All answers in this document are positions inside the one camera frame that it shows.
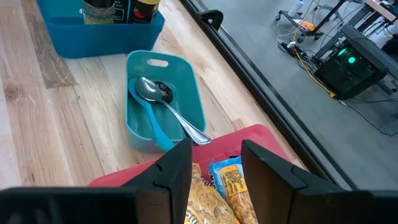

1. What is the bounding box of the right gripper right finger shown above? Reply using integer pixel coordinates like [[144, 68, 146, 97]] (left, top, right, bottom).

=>
[[241, 139, 398, 224]]

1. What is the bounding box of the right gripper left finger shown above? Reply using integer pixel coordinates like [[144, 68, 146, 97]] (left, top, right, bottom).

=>
[[0, 138, 193, 224]]

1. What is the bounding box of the blue yellow ramen packet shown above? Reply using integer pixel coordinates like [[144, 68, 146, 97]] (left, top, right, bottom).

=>
[[208, 156, 259, 224]]

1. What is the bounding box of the blue plastic spoon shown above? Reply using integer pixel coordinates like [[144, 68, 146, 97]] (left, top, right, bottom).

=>
[[127, 77, 177, 152]]

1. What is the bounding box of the silver metal spoon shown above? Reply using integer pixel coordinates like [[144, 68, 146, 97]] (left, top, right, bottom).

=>
[[136, 77, 212, 146]]

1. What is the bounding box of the brown yellow-lid spice jar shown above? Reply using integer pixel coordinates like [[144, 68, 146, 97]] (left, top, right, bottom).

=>
[[129, 0, 161, 24]]

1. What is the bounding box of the red plastic bin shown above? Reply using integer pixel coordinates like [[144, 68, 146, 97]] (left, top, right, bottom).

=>
[[88, 124, 293, 187]]

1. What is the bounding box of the green-lit computer tower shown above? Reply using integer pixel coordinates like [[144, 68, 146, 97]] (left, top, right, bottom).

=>
[[313, 43, 389, 100]]

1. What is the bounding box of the teal plastic basket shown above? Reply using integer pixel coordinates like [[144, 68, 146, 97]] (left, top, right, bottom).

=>
[[125, 50, 206, 154]]

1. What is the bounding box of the blue plastic bin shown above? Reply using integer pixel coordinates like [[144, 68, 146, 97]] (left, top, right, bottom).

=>
[[36, 0, 165, 59]]

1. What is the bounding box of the black wheeled cart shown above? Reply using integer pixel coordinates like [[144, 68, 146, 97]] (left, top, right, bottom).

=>
[[275, 0, 348, 43]]

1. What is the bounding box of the white bottle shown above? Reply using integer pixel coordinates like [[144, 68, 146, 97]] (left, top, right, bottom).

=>
[[287, 0, 304, 18]]

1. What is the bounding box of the yellow floor cable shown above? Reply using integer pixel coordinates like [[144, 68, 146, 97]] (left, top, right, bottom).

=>
[[294, 46, 336, 99]]

